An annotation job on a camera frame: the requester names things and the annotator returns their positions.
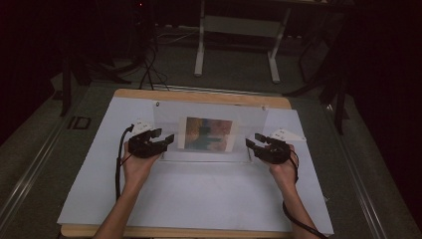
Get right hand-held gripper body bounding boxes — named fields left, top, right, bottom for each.
left=258, top=127, right=307, bottom=165

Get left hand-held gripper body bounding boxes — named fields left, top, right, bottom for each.
left=127, top=119, right=167, bottom=160

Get clear acrylic photo frame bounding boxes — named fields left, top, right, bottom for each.
left=151, top=100, right=270, bottom=164

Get photo print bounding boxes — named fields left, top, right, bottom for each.
left=177, top=116, right=239, bottom=154

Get person's left hand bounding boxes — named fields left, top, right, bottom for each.
left=120, top=141, right=163, bottom=193

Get person's right hand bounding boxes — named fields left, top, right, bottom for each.
left=268, top=143, right=301, bottom=196

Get wooden table board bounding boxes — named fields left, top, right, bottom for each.
left=60, top=88, right=311, bottom=239

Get white table sheet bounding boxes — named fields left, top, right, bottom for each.
left=57, top=96, right=334, bottom=236

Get metal floor strip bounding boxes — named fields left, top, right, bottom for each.
left=151, top=84, right=284, bottom=98

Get black metal stand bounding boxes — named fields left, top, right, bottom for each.
left=282, top=16, right=353, bottom=135
left=59, top=39, right=133, bottom=118

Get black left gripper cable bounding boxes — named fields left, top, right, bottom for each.
left=114, top=123, right=135, bottom=202

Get black floor cables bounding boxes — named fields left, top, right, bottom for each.
left=138, top=39, right=171, bottom=92

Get black floor bracket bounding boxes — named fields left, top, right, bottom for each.
left=67, top=116, right=93, bottom=130

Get metal floor rail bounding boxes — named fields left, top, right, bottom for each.
left=0, top=111, right=76, bottom=228
left=321, top=104, right=390, bottom=239

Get white floor cable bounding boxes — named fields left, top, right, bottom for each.
left=155, top=30, right=201, bottom=46

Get white desk frame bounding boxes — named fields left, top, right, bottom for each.
left=193, top=0, right=294, bottom=85

